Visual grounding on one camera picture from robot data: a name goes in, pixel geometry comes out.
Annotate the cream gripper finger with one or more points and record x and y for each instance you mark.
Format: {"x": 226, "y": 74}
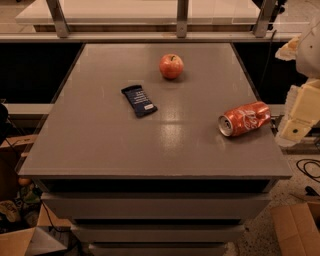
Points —
{"x": 301, "y": 113}

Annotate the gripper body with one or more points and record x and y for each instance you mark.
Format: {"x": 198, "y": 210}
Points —
{"x": 310, "y": 53}

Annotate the crushed red coke can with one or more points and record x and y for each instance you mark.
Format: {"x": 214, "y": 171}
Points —
{"x": 243, "y": 119}

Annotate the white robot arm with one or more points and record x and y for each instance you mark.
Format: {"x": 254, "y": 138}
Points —
{"x": 308, "y": 51}

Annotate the red apple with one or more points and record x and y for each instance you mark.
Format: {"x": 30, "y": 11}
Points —
{"x": 171, "y": 66}

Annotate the cardboard box right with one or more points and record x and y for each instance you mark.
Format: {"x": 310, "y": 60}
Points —
{"x": 297, "y": 228}

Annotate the cardboard box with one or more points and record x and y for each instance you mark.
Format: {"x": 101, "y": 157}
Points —
{"x": 50, "y": 234}
{"x": 297, "y": 228}

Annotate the dark blue snack bar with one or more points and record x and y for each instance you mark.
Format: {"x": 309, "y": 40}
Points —
{"x": 139, "y": 101}

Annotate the grey drawer cabinet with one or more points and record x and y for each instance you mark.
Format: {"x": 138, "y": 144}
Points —
{"x": 169, "y": 183}

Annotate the white counter behind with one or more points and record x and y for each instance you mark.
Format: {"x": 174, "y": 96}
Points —
{"x": 158, "y": 11}

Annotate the cardboard box left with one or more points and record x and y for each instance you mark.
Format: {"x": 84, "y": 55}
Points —
{"x": 50, "y": 234}

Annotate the metal railing frame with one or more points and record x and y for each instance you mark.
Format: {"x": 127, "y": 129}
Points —
{"x": 44, "y": 21}

